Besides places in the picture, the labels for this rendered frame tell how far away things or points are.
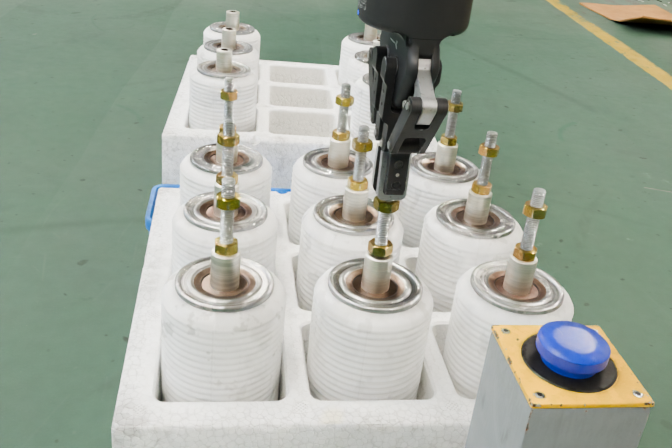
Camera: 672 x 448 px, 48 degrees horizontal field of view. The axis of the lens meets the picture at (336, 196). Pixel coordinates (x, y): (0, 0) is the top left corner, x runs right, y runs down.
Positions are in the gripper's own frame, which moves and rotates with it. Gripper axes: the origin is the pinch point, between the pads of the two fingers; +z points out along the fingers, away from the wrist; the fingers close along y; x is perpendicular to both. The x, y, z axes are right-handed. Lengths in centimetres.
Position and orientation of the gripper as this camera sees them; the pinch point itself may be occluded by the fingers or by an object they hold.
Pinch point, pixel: (391, 170)
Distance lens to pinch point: 55.4
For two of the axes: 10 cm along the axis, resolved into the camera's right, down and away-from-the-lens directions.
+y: 1.8, 4.5, -8.8
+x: 9.8, 0.1, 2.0
